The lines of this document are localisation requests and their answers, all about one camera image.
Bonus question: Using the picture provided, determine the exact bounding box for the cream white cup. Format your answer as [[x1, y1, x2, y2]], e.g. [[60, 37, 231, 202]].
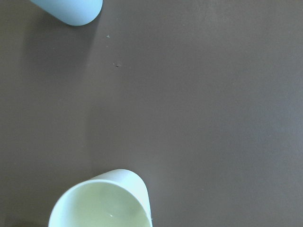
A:
[[48, 169, 152, 227]]

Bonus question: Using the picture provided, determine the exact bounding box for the light blue cup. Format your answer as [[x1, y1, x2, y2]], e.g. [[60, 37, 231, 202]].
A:
[[31, 0, 103, 26]]

